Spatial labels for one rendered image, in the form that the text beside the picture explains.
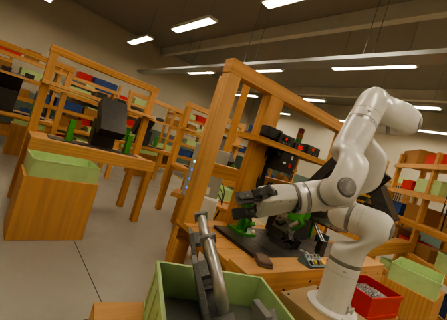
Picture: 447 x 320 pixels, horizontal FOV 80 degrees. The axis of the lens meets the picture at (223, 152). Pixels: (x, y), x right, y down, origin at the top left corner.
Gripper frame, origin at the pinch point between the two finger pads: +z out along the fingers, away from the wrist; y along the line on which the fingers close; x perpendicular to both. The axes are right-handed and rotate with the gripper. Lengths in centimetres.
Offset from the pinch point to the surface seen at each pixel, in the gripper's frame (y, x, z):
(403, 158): -316, -196, -403
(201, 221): -13.4, -3.0, 9.0
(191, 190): -84, -53, 8
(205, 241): -1.8, 7.2, 9.3
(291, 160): -91, -72, -67
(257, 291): -48, 13, -11
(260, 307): 12.4, 24.3, 2.8
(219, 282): -2.0, 16.7, 7.6
